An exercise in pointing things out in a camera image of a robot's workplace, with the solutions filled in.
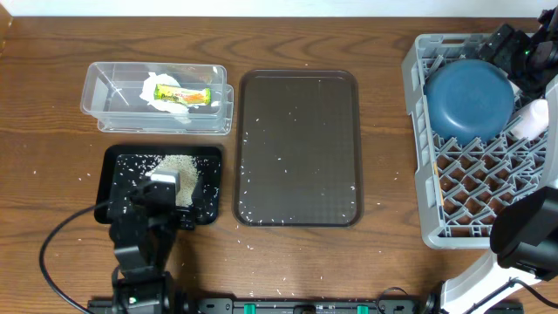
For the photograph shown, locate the pile of white rice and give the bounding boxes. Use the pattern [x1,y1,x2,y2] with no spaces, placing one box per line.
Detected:
[108,153,221,224]

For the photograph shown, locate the dark blue plate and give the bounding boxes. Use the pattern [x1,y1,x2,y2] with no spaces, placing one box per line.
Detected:
[424,59,514,145]

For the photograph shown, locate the pink cup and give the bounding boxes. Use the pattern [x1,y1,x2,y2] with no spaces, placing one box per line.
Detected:
[510,99,549,140]

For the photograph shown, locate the white tissue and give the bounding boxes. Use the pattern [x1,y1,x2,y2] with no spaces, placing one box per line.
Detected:
[139,72,189,114]

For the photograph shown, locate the green yellow snack wrapper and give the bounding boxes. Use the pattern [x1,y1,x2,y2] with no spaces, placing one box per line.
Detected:
[153,84,212,106]

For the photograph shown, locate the wooden chopstick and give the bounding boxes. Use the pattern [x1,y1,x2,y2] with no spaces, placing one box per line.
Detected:
[432,161,444,209]

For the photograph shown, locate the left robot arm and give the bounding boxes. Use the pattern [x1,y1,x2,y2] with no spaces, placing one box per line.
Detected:
[109,181,198,314]

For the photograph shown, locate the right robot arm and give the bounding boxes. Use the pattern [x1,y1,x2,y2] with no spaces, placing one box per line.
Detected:
[423,9,557,313]

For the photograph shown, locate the grey dishwasher rack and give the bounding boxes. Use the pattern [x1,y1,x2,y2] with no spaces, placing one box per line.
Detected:
[402,34,549,249]

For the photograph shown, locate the black plastic bin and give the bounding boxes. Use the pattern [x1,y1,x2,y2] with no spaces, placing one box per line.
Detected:
[94,144,221,230]

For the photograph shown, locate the clear plastic bin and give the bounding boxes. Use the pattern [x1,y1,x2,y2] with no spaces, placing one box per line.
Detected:
[81,62,234,135]

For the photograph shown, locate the dark brown serving tray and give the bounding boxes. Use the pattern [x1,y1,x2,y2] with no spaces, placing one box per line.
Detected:
[233,70,364,228]

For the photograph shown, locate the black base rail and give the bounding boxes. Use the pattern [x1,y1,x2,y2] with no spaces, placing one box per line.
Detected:
[87,298,525,314]

